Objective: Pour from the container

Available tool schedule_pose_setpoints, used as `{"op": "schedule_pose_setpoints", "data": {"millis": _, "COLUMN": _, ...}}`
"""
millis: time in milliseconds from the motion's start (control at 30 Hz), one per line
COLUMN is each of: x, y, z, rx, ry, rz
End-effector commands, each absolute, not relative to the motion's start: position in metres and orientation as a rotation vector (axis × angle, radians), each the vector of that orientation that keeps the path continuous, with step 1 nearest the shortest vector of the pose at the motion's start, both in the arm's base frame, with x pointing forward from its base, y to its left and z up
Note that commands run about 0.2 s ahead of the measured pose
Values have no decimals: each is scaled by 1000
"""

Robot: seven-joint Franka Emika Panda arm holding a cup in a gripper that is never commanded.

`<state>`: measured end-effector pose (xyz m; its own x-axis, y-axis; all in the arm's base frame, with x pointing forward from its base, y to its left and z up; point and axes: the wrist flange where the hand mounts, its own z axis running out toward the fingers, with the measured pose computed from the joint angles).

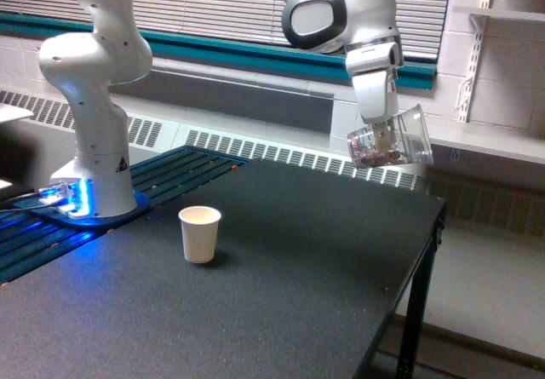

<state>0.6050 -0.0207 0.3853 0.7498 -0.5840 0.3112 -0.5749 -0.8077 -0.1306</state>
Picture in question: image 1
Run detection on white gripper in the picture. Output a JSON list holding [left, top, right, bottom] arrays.
[[345, 41, 403, 153]]

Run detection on clear plastic cup with candy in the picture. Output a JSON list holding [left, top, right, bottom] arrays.
[[347, 105, 433, 169]]

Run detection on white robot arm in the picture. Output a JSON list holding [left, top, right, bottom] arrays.
[[39, 0, 403, 220]]

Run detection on white paper cup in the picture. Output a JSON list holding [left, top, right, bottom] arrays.
[[178, 206, 221, 264]]

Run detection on white window blinds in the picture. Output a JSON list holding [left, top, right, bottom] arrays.
[[1, 0, 448, 61]]

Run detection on baseboard radiator heater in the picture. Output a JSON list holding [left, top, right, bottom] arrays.
[[0, 89, 427, 192]]

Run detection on black table leg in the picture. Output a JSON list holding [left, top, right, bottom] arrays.
[[395, 204, 446, 379]]

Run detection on white object at left edge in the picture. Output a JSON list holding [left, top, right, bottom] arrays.
[[0, 103, 34, 123]]

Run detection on white wall shelf lower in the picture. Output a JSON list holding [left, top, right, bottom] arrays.
[[426, 115, 544, 164]]

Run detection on white wall shelf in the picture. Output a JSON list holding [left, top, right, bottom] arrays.
[[426, 115, 544, 164], [452, 6, 545, 25]]

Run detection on white shelf bracket rail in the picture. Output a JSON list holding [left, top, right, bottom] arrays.
[[456, 0, 492, 123]]

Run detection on white wall shelf upper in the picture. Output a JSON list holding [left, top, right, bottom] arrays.
[[452, 6, 545, 25]]

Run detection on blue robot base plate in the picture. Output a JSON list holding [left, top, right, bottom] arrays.
[[12, 191, 151, 228]]

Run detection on black cable at base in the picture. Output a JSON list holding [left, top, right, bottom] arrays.
[[0, 187, 43, 214]]

